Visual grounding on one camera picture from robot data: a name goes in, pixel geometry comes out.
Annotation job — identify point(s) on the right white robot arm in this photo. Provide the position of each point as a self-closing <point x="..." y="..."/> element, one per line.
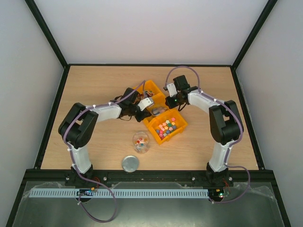
<point x="225" y="123"/>

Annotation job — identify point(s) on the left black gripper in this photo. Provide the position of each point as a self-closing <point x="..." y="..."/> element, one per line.
<point x="146" y="113"/>

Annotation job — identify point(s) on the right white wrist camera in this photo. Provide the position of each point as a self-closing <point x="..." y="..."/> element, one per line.
<point x="171" y="88"/>

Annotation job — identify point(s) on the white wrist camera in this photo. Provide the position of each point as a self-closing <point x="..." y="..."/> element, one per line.
<point x="144" y="103"/>
<point x="171" y="88"/>

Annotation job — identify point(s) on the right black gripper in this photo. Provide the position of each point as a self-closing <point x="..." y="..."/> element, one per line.
<point x="169" y="101"/>

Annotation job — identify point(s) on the black aluminium frame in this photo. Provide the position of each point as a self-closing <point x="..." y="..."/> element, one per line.
<point x="188" y="177"/>

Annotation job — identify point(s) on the metal candy scoop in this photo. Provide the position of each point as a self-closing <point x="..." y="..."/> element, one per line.
<point x="158" y="110"/>

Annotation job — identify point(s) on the yellow bin with popsicle candies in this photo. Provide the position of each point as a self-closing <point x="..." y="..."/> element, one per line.
<point x="159" y="100"/>

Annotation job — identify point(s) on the yellow bin with lollipops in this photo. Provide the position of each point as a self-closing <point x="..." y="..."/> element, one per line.
<point x="149" y="89"/>

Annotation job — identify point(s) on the round metal jar lid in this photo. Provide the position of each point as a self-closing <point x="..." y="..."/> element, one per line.
<point x="130" y="164"/>

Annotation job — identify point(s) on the clear glass jar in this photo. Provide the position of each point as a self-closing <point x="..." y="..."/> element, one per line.
<point x="141" y="142"/>

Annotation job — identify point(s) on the grey slotted cable duct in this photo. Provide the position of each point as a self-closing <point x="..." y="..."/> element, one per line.
<point x="119" y="193"/>

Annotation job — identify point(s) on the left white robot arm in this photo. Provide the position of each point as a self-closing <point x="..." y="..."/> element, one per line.
<point x="78" y="125"/>

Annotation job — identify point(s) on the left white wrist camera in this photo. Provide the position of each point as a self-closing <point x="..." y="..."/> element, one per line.
<point x="144" y="103"/>

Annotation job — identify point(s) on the yellow bin with star candies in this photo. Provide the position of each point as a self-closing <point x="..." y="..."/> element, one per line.
<point x="166" y="125"/>

